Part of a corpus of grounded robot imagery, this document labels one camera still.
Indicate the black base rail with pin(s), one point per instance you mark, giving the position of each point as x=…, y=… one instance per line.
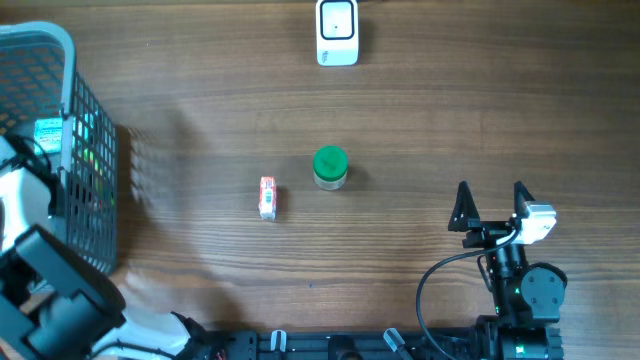
x=459, y=343

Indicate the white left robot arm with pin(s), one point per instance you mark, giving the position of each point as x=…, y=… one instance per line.
x=54, y=304

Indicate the green lid small jar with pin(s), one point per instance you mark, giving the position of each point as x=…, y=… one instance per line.
x=330, y=167

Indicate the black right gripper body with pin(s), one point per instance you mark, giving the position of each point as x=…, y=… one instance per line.
x=488, y=234

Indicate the mint wet wipes packet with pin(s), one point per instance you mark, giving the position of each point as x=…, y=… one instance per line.
x=48, y=136

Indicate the white barcode scanner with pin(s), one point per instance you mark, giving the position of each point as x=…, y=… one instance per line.
x=337, y=32

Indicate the small orange white box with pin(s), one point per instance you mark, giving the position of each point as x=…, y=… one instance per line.
x=268, y=198

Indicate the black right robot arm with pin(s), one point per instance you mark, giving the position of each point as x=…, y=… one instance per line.
x=527, y=296

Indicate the grey plastic mesh basket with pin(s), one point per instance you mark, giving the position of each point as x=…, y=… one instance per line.
x=40, y=80

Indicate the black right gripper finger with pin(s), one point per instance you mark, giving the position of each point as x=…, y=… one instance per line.
x=521, y=197
x=465, y=216

